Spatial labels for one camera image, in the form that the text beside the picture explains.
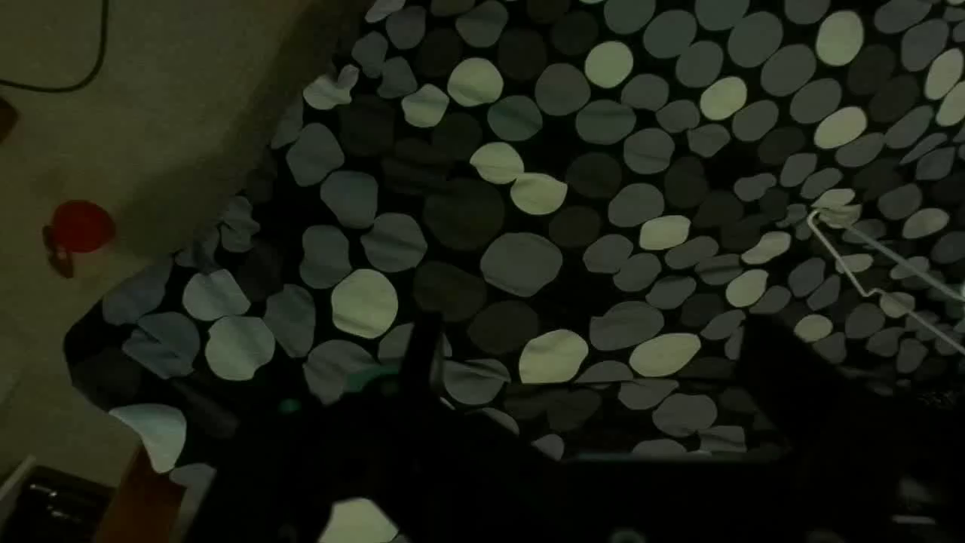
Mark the black grey dotted blanket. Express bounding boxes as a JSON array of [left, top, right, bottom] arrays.
[[65, 0, 965, 543]]

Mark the black cable on wall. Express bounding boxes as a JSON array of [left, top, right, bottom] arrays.
[[0, 0, 110, 97]]

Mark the wooden crate with green light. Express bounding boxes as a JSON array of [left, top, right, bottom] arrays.
[[0, 453, 183, 543]]

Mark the white mattress sheet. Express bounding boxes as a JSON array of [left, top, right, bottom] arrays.
[[0, 0, 364, 485]]

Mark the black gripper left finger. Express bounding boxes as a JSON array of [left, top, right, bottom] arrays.
[[328, 314, 473, 543]]

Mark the red round object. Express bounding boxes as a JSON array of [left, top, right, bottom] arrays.
[[42, 200, 118, 277]]

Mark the white wire shelf rack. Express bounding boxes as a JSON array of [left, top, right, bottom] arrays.
[[804, 205, 965, 355]]

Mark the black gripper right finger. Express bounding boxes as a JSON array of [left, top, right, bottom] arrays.
[[735, 315, 902, 543]]

